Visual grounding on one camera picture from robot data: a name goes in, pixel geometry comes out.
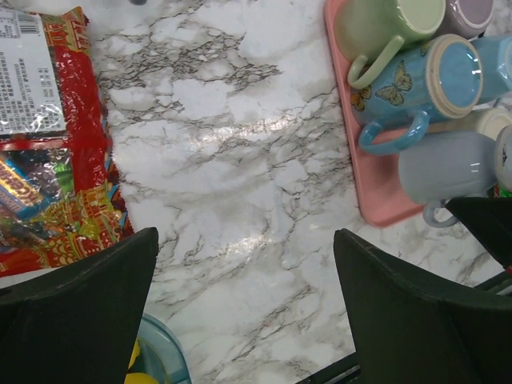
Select purple mug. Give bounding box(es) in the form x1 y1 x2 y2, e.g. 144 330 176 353
434 0 495 39

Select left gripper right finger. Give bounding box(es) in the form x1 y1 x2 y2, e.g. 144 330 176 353
334 229 511 383

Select red candy bag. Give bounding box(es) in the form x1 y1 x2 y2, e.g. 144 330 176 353
1 7 134 277

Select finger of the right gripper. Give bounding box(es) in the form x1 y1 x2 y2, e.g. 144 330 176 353
446 198 511 274

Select yellow lemon lower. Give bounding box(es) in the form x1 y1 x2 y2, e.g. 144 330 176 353
124 338 165 383

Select light green mug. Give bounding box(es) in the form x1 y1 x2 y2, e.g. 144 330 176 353
334 0 446 90

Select grey-blue mug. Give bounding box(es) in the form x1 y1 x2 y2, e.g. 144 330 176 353
398 126 511 228

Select light blue faceted mug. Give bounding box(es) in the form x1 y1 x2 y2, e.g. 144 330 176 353
471 34 511 105

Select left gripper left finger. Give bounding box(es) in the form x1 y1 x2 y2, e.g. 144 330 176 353
1 227 158 383

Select cream mug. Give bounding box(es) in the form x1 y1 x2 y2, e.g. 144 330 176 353
467 108 511 140

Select pink tray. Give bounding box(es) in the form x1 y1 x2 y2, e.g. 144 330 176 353
324 1 423 228

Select teal plastic fruit bowl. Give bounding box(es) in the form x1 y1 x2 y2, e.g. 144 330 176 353
133 314 192 384

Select blue butterfly mug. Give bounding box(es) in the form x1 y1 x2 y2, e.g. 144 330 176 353
350 34 484 156

